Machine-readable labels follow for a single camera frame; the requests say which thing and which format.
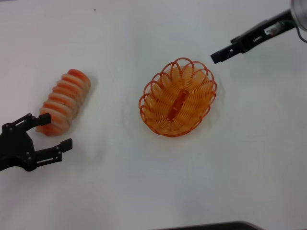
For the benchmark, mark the orange woven plastic basket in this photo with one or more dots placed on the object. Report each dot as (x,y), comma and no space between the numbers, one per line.
(163,95)

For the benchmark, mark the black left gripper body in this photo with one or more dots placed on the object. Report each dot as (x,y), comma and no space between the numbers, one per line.
(14,148)

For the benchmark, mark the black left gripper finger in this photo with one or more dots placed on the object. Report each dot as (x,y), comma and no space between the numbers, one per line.
(52,153)
(24,121)

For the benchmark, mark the dark robot torso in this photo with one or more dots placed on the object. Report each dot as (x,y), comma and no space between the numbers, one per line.
(216,225)

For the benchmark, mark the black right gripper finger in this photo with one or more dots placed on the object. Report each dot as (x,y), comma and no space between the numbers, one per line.
(251,36)
(223,54)

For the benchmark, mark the orange striped bread roll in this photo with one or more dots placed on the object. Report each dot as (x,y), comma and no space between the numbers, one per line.
(67,95)

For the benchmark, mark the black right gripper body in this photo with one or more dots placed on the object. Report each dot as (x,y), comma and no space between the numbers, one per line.
(279,22)

